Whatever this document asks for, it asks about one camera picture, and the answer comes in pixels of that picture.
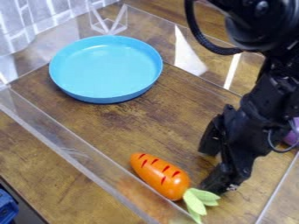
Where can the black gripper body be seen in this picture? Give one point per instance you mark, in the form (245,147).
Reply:
(248,136)

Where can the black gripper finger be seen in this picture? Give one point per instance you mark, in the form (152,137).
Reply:
(212,136)
(221,180)

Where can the orange toy carrot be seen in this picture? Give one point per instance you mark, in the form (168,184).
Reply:
(170,181)

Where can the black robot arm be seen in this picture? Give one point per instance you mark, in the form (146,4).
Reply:
(261,26)

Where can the purple toy eggplant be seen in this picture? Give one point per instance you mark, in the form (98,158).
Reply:
(290,139)

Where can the blue plastic plate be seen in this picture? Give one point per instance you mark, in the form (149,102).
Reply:
(105,69)

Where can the blue object at corner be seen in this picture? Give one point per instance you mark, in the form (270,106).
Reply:
(8,208)

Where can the clear acrylic enclosure wall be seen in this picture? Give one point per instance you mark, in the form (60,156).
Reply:
(65,149)

